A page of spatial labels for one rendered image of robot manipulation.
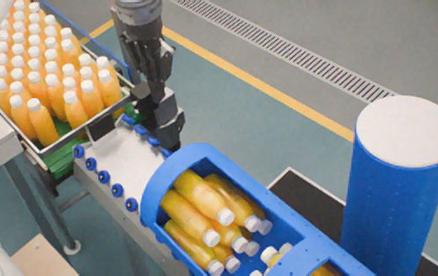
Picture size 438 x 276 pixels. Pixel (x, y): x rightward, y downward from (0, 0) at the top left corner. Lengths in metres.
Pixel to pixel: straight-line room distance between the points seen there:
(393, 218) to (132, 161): 0.84
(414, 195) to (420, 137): 0.17
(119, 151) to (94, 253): 1.00
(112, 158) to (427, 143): 0.97
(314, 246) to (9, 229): 2.04
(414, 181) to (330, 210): 0.95
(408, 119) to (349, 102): 1.51
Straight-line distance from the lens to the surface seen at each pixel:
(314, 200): 2.71
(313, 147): 3.10
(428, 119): 1.86
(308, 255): 1.31
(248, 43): 3.72
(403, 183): 1.79
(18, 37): 2.28
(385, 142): 1.78
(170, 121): 2.26
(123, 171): 1.89
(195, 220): 1.48
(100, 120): 1.90
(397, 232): 2.01
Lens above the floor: 2.37
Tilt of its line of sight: 47 degrees down
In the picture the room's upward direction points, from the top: 12 degrees counter-clockwise
